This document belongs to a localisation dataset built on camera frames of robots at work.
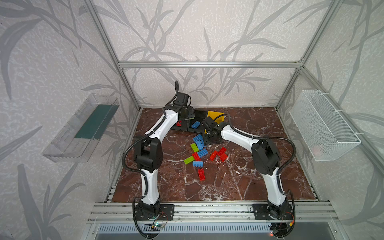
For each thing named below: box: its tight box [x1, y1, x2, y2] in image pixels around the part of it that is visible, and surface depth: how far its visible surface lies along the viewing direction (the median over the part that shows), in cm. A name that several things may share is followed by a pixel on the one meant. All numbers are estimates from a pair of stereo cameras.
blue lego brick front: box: [192, 161, 204, 167], surface depth 90 cm
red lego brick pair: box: [209, 147, 228, 162], surface depth 95 cm
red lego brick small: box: [220, 153, 228, 163], surface depth 93 cm
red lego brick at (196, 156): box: [192, 152, 202, 162], surface depth 94 cm
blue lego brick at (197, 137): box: [192, 133, 203, 142], surface depth 101 cm
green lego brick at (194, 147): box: [190, 142, 200, 153], surface depth 98 cm
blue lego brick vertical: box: [196, 140, 204, 151], surface depth 98 cm
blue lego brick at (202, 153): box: [197, 149, 208, 158], surface depth 96 cm
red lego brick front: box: [198, 168, 206, 182], surface depth 86 cm
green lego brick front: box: [183, 155, 195, 165], surface depth 93 cm
